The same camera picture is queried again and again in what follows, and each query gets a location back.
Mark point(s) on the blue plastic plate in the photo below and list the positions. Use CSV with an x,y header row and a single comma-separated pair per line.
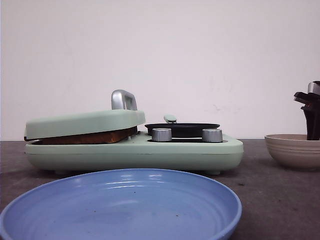
x,y
125,204

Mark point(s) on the right silver control knob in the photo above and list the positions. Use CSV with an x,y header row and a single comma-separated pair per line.
x,y
210,135

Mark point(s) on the black frying pan green handle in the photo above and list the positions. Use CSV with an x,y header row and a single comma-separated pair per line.
x,y
180,129

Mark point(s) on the silver control knob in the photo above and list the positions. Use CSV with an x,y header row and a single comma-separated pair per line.
x,y
210,135
161,135

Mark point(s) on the beige ribbed bowl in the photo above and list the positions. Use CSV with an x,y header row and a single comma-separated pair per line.
x,y
294,151

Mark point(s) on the mint green sandwich maker lid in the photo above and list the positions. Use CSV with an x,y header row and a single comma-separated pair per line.
x,y
123,114

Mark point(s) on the white bread slice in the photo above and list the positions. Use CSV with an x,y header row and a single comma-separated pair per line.
x,y
107,137

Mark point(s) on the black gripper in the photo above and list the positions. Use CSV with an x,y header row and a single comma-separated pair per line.
x,y
312,115

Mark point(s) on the left silver control knob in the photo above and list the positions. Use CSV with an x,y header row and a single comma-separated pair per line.
x,y
161,135

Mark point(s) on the mint green breakfast maker base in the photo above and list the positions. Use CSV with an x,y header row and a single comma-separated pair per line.
x,y
189,154

